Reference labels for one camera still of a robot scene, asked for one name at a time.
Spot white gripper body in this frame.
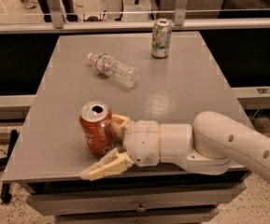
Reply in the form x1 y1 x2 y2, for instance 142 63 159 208
123 120 160 167

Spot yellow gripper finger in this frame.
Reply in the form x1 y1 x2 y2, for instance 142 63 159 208
79 148 135 181
112 114 133 141

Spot red soda can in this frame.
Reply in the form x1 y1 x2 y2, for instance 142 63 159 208
79 101 115 156

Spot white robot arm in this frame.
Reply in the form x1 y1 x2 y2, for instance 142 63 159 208
80 111 270 183

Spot clear plastic water bottle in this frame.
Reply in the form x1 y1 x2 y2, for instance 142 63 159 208
87 53 139 89

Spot grey cabinet with drawers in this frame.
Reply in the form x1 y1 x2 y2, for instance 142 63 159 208
3 32 247 224

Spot green white soda can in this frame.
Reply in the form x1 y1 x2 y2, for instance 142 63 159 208
151 19 172 58

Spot black stand on floor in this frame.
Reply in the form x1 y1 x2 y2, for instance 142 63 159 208
0 130 19 203

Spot person legs dark trousers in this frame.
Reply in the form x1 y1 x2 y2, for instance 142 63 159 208
37 0 78 22

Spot metal railing frame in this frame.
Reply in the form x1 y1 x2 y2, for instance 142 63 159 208
0 0 270 35

